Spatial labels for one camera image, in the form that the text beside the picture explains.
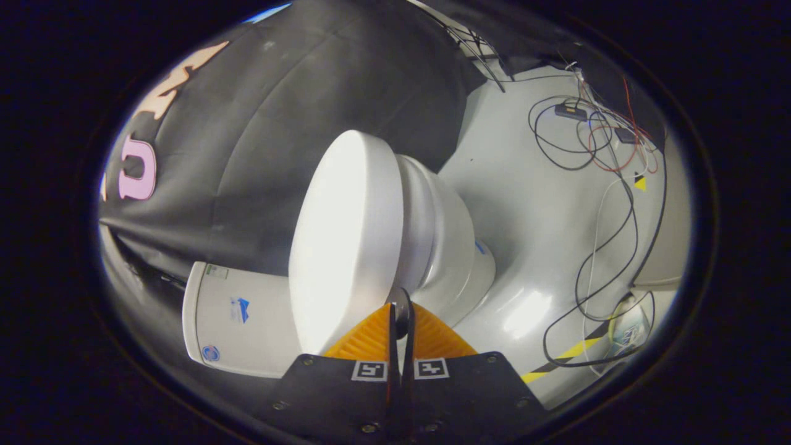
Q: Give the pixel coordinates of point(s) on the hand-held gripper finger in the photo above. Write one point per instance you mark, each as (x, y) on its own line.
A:
(408, 395)
(392, 389)

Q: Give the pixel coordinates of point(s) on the white toilet lid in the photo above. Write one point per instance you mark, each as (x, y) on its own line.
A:
(346, 235)

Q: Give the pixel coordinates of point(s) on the white toilet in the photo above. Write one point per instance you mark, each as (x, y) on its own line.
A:
(259, 327)

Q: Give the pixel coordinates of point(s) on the white toilet seat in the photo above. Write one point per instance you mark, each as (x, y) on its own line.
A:
(417, 228)

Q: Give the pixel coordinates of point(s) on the yellow black floor tape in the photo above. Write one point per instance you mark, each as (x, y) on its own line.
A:
(571, 353)

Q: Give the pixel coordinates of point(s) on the clear plastic bag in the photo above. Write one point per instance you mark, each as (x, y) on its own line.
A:
(630, 330)

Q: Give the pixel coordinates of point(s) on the black backdrop cloth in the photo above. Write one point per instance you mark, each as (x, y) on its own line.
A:
(247, 154)

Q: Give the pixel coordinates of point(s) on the yellow triangle sticker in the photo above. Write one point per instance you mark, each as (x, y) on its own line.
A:
(641, 183)

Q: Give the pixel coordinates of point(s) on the small black adapter box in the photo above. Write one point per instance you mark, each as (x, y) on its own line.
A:
(570, 112)
(626, 135)

